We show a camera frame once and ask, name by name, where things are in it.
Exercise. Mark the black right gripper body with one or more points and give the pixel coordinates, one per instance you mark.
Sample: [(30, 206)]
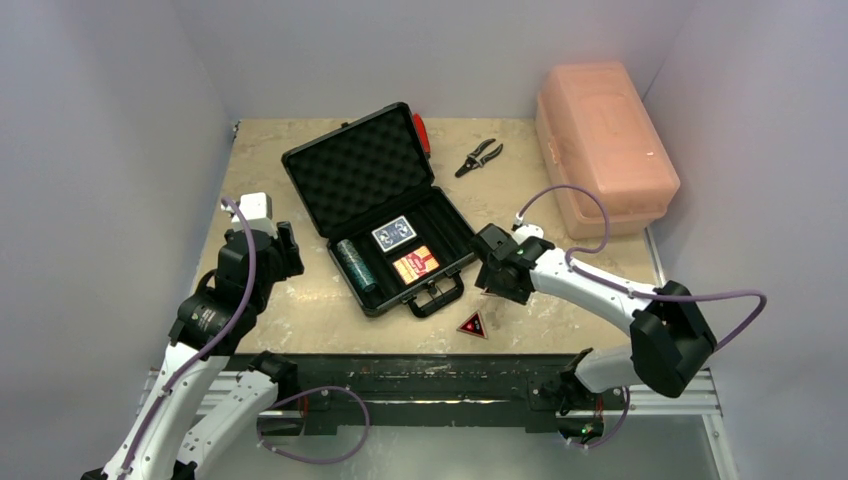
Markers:
[(490, 252)]

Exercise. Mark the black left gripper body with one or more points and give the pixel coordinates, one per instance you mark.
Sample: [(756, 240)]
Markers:
[(276, 273)]

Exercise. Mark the red triangle dealer button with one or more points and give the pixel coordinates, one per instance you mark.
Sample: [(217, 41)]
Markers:
[(474, 325)]

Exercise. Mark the blue green poker chip stack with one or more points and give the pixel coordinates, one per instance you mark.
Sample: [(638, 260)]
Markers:
[(349, 254)]

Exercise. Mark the red Texas Hold'em card box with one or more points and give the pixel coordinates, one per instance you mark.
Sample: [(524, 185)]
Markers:
[(415, 265)]

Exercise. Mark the blue playing card deck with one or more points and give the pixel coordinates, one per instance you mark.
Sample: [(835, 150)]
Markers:
[(393, 234)]

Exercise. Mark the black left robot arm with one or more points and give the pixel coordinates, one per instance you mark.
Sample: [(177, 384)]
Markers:
[(166, 441)]

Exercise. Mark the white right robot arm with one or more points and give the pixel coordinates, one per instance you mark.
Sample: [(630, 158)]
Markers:
[(669, 338)]

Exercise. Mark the black poker carrying case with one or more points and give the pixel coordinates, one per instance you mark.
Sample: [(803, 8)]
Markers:
[(366, 173)]

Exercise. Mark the pink plastic storage box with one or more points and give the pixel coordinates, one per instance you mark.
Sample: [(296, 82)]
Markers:
[(600, 147)]

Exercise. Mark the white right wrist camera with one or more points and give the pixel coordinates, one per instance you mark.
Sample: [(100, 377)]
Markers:
[(527, 231)]

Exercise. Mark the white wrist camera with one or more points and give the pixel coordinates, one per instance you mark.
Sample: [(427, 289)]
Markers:
[(527, 231), (256, 208)]

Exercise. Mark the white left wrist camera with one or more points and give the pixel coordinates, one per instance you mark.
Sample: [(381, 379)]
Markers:
[(256, 208)]

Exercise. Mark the black wire stripper pliers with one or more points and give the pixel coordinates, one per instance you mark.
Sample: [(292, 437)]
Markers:
[(478, 158)]

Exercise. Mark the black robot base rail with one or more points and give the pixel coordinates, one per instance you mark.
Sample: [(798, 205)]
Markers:
[(488, 390)]

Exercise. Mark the red handled tool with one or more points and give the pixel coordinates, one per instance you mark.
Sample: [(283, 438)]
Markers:
[(422, 134)]

